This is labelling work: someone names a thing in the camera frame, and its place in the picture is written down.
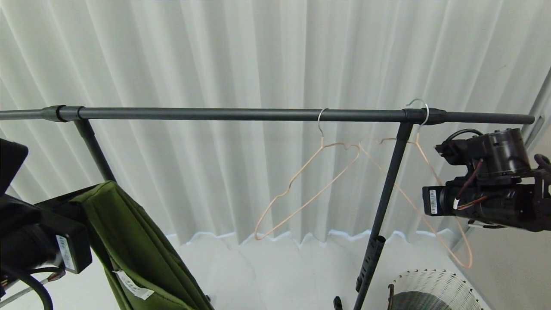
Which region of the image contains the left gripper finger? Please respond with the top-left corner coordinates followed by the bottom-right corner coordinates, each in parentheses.
top-left (35, 184), bottom-right (106, 225)

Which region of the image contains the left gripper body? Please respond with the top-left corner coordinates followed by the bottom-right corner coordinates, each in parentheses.
top-left (0, 222), bottom-right (93, 275)

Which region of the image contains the green long-sleeved shirt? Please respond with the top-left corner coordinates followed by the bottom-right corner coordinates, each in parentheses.
top-left (71, 181), bottom-right (214, 310)

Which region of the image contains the pink clothes hanger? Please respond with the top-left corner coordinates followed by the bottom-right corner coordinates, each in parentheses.
top-left (254, 108), bottom-right (361, 241)
top-left (359, 99), bottom-right (473, 269)

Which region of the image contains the black clothes rack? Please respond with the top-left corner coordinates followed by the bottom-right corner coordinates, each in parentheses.
top-left (0, 105), bottom-right (535, 310)

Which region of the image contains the white laundry basket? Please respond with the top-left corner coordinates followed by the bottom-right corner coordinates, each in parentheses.
top-left (387, 269), bottom-right (485, 310)

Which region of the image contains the white curtain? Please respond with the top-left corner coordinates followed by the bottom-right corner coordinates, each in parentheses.
top-left (0, 0), bottom-right (551, 246)

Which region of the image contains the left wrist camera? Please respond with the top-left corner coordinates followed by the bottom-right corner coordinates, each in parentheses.
top-left (0, 138), bottom-right (43, 224)

